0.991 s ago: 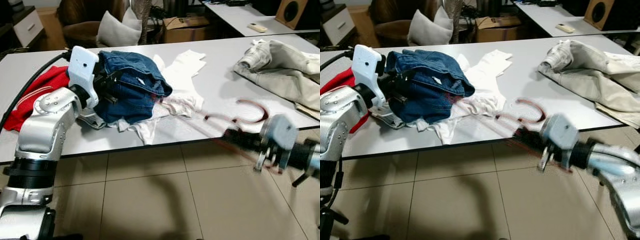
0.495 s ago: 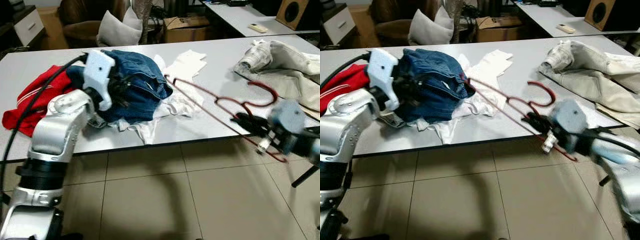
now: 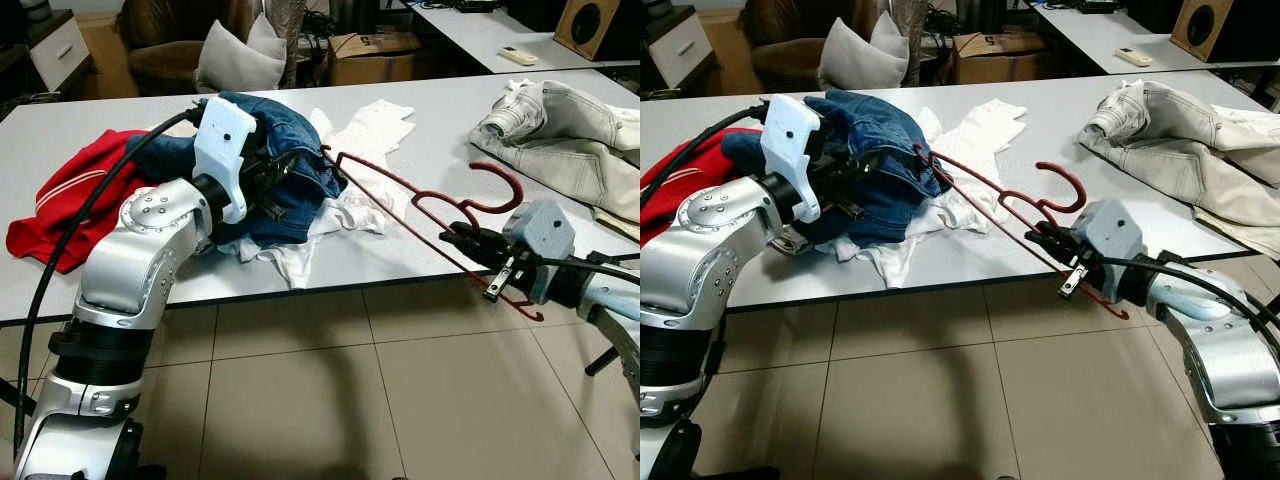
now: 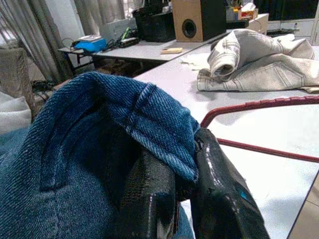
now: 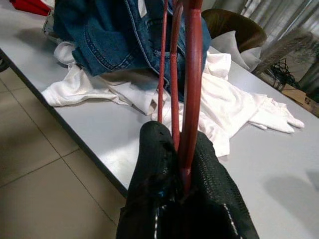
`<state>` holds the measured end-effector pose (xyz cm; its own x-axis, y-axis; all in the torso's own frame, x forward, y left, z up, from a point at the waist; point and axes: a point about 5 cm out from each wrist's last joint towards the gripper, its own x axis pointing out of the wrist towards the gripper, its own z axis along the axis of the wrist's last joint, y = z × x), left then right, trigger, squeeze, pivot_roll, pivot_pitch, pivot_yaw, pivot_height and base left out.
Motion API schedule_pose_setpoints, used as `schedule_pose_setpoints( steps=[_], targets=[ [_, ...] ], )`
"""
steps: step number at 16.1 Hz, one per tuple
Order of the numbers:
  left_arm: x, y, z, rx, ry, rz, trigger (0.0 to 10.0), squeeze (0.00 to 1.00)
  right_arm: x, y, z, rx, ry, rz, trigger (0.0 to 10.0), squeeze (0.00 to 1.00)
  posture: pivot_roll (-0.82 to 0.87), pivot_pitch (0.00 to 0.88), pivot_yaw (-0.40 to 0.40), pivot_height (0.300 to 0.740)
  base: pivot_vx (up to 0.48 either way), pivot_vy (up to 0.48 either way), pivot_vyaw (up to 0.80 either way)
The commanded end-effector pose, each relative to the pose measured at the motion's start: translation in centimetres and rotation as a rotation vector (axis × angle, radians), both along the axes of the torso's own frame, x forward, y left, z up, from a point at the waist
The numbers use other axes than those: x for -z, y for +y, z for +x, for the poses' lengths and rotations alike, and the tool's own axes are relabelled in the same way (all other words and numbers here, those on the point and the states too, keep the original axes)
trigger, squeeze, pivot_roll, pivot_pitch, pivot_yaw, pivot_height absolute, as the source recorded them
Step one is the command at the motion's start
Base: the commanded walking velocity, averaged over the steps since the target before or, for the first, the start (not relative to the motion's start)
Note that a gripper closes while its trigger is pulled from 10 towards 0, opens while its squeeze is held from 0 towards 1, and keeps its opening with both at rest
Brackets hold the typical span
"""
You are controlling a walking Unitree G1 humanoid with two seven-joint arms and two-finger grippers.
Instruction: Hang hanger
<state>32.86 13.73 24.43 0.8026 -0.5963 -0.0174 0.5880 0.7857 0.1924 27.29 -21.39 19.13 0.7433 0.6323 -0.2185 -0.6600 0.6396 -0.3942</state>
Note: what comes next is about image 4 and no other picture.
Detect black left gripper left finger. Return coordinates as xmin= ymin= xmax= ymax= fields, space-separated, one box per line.
xmin=109 ymin=151 xmax=179 ymax=239

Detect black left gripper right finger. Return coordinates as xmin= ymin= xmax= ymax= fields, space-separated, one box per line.
xmin=191 ymin=128 xmax=271 ymax=239

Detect blue denim jeans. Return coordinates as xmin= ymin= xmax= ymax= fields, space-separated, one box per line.
xmin=0 ymin=71 xmax=201 ymax=239

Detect red wire hanger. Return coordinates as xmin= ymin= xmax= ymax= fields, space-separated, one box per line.
xmin=200 ymin=95 xmax=319 ymax=164

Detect light grey jeans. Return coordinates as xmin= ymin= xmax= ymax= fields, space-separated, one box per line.
xmin=196 ymin=28 xmax=319 ymax=93

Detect cream remote control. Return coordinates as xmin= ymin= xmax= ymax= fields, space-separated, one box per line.
xmin=160 ymin=47 xmax=183 ymax=55

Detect cream trousers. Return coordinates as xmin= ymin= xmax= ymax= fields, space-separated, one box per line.
xmin=271 ymin=33 xmax=319 ymax=95

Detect blue device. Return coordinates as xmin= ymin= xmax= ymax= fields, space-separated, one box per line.
xmin=73 ymin=35 xmax=107 ymax=53

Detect wooden black speaker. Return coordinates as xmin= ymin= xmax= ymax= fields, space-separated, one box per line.
xmin=171 ymin=0 xmax=227 ymax=43

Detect black storage box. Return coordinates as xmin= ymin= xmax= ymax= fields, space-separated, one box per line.
xmin=133 ymin=6 xmax=176 ymax=43

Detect orange tissue box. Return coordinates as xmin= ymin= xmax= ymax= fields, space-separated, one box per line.
xmin=233 ymin=2 xmax=259 ymax=20

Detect beige grey curtain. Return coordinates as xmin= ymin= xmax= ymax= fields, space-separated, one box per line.
xmin=0 ymin=0 xmax=125 ymax=85

